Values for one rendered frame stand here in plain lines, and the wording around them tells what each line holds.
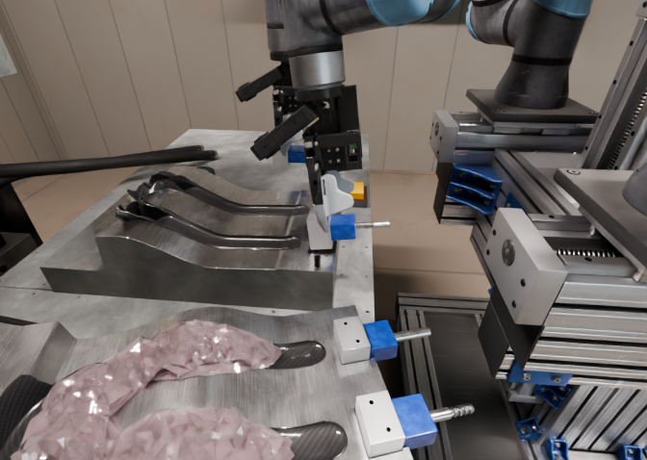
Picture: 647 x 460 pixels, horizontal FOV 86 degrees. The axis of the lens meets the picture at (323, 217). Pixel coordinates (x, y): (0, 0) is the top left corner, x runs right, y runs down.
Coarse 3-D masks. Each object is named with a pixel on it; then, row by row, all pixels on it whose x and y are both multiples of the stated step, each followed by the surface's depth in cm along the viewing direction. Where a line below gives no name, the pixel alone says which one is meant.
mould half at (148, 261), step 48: (240, 192) 75; (288, 192) 76; (96, 240) 55; (144, 240) 55; (192, 240) 59; (96, 288) 61; (144, 288) 60; (192, 288) 58; (240, 288) 57; (288, 288) 56
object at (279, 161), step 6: (288, 144) 80; (288, 150) 80; (294, 150) 80; (300, 150) 80; (276, 156) 80; (282, 156) 80; (288, 156) 81; (294, 156) 80; (300, 156) 80; (276, 162) 81; (282, 162) 81; (288, 162) 81; (294, 162) 81; (300, 162) 81
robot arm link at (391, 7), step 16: (320, 0) 40; (336, 0) 39; (352, 0) 38; (368, 0) 37; (384, 0) 36; (400, 0) 35; (416, 0) 36; (432, 0) 38; (336, 16) 40; (352, 16) 39; (368, 16) 38; (384, 16) 38; (400, 16) 37; (416, 16) 37; (336, 32) 43; (352, 32) 42
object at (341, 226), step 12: (312, 216) 57; (336, 216) 59; (348, 216) 58; (312, 228) 56; (336, 228) 56; (348, 228) 56; (360, 228) 57; (312, 240) 57; (324, 240) 56; (336, 240) 57
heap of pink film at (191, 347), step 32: (192, 320) 41; (128, 352) 40; (160, 352) 39; (192, 352) 39; (224, 352) 40; (256, 352) 42; (64, 384) 38; (96, 384) 38; (128, 384) 38; (64, 416) 35; (96, 416) 34; (160, 416) 32; (192, 416) 32; (224, 416) 34; (32, 448) 32; (64, 448) 31; (96, 448) 32; (128, 448) 32; (160, 448) 31; (192, 448) 30; (224, 448) 32; (256, 448) 33; (288, 448) 35
